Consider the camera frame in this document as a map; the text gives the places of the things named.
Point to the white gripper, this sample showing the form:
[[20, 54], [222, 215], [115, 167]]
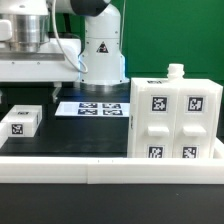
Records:
[[47, 65]]

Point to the small white cabinet top box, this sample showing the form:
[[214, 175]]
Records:
[[23, 120]]

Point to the white front fence rail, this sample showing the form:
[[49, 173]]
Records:
[[110, 170]]

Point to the white marker base plate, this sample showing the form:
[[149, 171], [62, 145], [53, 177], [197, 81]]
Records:
[[93, 109]]

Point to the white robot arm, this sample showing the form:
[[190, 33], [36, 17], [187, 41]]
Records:
[[62, 41]]

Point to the white right fence rail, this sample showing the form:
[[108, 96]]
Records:
[[218, 149]]

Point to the white cabinet door panel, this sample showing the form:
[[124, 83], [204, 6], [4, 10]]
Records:
[[158, 107], [193, 128]]

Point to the white cabinet body box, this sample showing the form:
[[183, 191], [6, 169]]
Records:
[[174, 79]]

